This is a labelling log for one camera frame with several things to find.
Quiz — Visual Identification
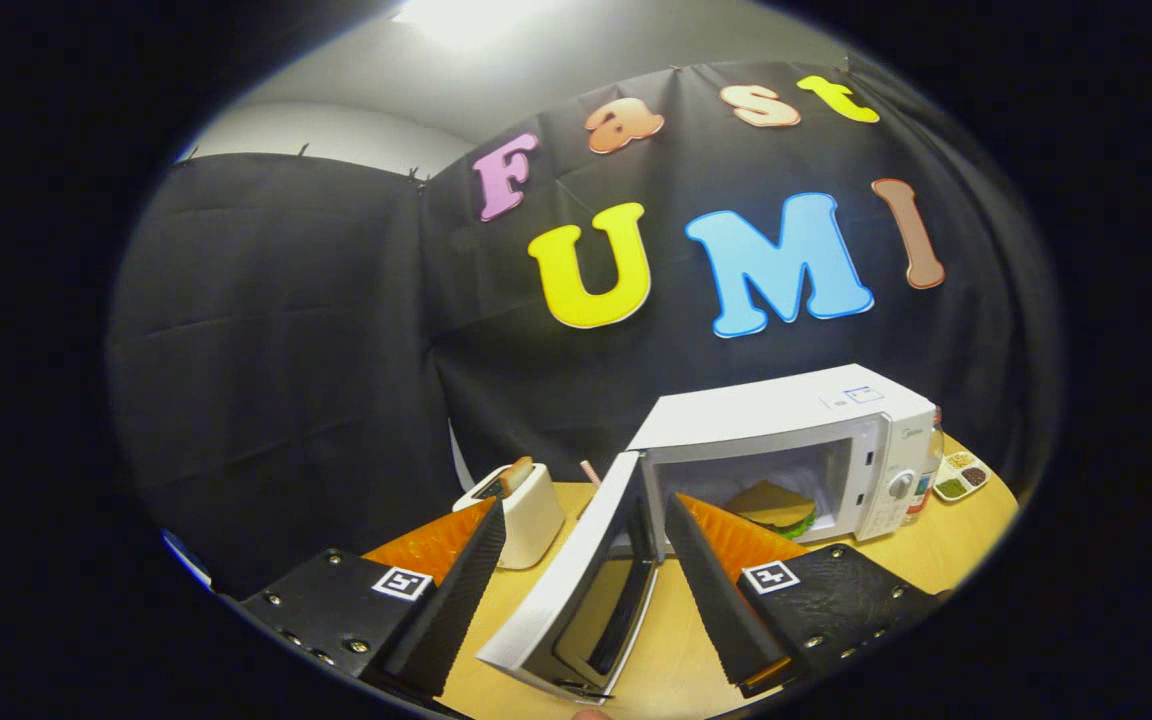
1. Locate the white toaster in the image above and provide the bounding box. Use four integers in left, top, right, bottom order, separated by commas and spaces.
453, 462, 567, 571

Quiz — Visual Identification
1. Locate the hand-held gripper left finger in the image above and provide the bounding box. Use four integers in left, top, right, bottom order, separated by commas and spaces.
236, 497, 507, 701

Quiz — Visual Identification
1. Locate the white divided bean tray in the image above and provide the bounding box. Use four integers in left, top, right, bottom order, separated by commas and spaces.
933, 451, 991, 503

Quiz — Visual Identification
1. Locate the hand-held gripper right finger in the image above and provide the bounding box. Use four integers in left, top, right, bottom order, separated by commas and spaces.
664, 492, 942, 699

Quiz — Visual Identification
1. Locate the sandwich with lettuce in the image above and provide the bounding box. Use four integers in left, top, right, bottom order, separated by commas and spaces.
724, 480, 819, 541

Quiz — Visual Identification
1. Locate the clear plastic water bottle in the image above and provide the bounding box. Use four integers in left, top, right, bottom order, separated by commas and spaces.
921, 408, 945, 526

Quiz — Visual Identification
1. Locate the white microwave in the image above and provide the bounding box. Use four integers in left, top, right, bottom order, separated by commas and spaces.
476, 363, 939, 704

